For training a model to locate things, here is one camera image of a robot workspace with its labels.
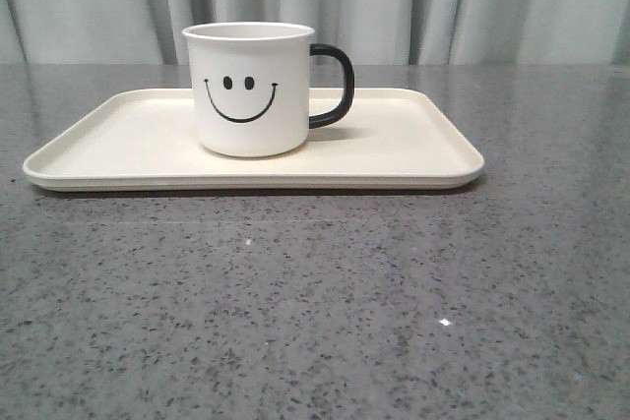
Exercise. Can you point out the white smiley mug black handle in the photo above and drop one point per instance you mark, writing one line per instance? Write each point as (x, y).
(251, 85)

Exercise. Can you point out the grey pleated curtain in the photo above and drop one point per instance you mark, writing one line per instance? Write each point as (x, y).
(371, 32)

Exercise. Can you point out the cream rectangular plastic tray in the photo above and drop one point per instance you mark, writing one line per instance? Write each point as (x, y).
(145, 140)

